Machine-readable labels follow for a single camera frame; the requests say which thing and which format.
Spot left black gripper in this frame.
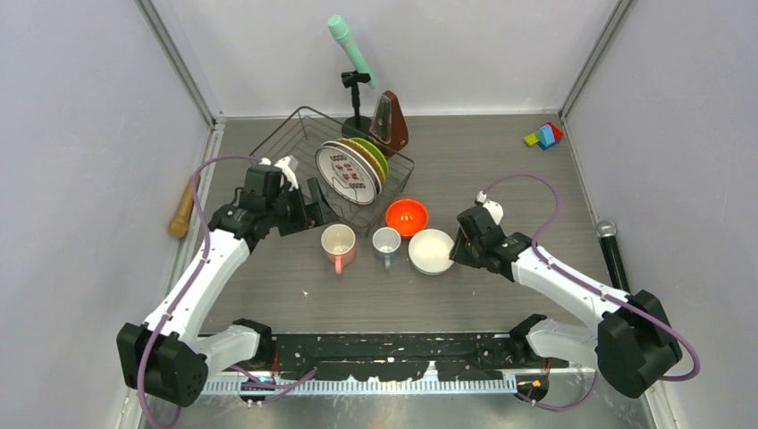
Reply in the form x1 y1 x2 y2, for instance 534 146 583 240
265 178 337 236

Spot white bowl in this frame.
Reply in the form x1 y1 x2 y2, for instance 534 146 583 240
408 229 454 275

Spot pink mug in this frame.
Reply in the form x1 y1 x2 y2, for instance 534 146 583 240
321 224 357 274

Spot black wire dish rack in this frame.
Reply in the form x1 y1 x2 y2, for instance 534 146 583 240
251 106 415 235

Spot small plate with red characters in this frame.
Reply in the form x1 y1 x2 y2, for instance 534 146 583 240
316 145 378 206

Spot orange bowl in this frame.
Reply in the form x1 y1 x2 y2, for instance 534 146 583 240
384 198 429 239

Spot grey mug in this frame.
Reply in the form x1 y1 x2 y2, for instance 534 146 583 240
372 227 402 270

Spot woven bamboo tray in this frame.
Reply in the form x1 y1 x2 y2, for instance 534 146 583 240
337 138 387 185

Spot lime green plate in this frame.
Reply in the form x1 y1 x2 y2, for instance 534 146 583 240
351 137 389 180

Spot large green-rimmed plate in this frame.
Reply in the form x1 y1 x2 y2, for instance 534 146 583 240
316 138 385 205

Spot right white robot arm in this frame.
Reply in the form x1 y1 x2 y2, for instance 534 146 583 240
450 204 684 399

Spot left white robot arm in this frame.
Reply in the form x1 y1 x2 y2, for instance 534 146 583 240
116 164 338 408

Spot black microphone stand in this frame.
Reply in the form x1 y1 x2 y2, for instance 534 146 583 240
341 71 371 139

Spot brown metronome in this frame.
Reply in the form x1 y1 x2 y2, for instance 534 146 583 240
369 90 409 158

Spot wooden rolling pin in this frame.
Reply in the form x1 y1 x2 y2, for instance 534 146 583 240
168 178 200 239

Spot colourful toy blocks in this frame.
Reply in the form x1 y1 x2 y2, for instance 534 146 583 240
523 122 564 151

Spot black handheld microphone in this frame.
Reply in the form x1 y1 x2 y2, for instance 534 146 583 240
595 221 630 292

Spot teal microphone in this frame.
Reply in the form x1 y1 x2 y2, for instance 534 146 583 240
327 15 375 89

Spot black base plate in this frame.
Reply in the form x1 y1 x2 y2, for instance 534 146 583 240
216 332 569 383

